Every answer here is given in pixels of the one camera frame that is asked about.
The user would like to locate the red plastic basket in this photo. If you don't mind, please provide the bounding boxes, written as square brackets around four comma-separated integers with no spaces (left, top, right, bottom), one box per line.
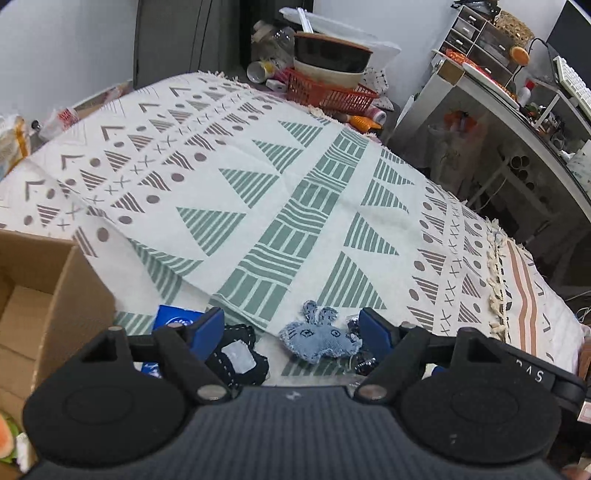
[287,68,379,115]

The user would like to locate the black item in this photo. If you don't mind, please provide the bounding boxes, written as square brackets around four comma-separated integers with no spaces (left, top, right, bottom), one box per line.
[346,314,378,377]

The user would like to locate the person's left hand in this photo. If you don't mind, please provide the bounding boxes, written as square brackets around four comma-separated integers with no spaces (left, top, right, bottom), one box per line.
[561,464,591,480]

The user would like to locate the white red plastic bag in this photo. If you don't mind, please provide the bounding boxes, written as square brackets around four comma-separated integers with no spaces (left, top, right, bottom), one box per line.
[39,108,82,141]

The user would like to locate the orange bottle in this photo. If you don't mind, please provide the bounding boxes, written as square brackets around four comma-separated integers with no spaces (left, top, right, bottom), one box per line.
[349,116,382,133]

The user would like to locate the blue tissue pack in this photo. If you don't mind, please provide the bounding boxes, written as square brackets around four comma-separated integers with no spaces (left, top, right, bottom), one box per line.
[140,305,204,378]

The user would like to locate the patterned cream bed blanket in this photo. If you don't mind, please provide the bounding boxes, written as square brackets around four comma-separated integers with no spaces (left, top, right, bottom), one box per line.
[1,73,497,379]

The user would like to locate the dark grey door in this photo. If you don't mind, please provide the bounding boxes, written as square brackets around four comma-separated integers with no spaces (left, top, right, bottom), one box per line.
[133,0,314,89]

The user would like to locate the white keyboard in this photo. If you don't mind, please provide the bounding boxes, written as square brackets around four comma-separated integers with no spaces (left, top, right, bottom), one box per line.
[553,56,591,118]

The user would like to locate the striped cream tassel blanket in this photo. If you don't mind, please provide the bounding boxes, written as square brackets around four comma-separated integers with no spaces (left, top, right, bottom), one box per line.
[486,220,588,374]

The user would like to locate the brown cardboard box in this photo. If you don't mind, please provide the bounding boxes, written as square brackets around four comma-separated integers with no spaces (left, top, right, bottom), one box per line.
[0,230,115,422]

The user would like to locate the black stitched fabric toy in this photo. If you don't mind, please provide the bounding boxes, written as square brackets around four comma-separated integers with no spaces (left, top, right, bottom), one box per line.
[205,324,270,389]

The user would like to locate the white drawer organizer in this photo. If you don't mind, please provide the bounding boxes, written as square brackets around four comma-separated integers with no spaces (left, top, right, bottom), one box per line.
[439,6,518,86]

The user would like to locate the black and cream bowls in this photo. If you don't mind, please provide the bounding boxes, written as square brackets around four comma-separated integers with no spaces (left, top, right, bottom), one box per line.
[294,32,373,89]

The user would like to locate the white desk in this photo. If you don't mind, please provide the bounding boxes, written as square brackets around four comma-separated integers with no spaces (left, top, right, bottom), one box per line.
[392,55,591,278]

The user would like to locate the blue denim rabbit toy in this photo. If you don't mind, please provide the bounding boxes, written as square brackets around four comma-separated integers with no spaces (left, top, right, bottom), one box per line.
[279,300,363,364]

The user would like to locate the yellow snack bag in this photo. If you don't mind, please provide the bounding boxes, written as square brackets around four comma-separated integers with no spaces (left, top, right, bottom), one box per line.
[0,115,31,179]

